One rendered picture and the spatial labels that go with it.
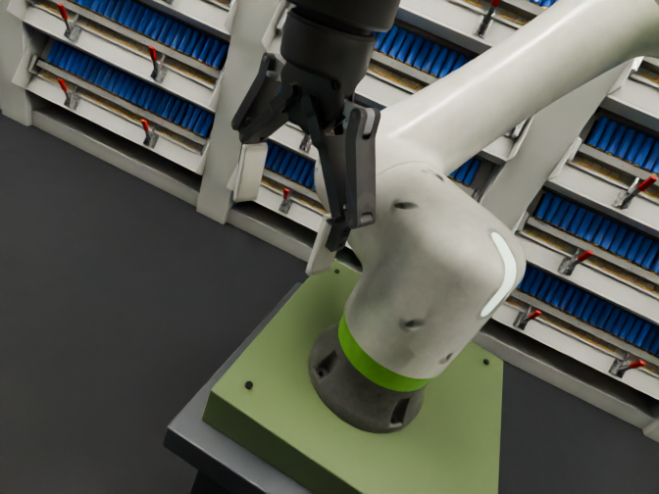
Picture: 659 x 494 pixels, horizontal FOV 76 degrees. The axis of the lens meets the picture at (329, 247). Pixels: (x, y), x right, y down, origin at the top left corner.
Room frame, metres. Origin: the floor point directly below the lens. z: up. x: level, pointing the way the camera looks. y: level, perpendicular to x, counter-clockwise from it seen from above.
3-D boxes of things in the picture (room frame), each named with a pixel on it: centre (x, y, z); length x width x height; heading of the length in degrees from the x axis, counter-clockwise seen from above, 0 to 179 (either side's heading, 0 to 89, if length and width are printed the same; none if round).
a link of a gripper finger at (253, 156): (0.42, 0.11, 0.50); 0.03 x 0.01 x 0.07; 145
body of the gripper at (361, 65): (0.38, 0.07, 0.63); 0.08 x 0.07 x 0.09; 55
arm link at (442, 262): (0.38, -0.10, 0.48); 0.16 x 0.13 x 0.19; 39
